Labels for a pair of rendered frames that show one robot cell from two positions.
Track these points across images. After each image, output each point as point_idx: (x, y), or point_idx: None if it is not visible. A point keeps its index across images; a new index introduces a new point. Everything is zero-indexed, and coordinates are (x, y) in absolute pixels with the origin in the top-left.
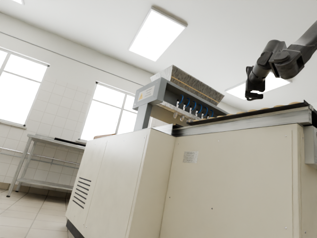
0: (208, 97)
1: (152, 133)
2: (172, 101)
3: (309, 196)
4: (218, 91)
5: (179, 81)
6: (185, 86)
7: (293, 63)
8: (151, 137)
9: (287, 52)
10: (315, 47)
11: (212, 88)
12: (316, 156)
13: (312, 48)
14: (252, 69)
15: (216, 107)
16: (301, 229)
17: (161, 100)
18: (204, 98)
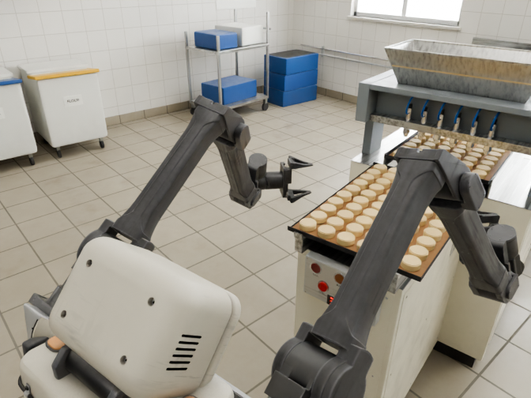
0: (496, 81)
1: (353, 167)
2: (405, 105)
3: (314, 316)
4: (521, 63)
5: (409, 69)
6: (427, 73)
7: (234, 200)
8: (352, 172)
9: (229, 190)
10: (237, 191)
11: (500, 61)
12: (306, 286)
13: (235, 192)
14: (280, 166)
15: (499, 109)
16: (297, 331)
17: (361, 121)
18: (486, 84)
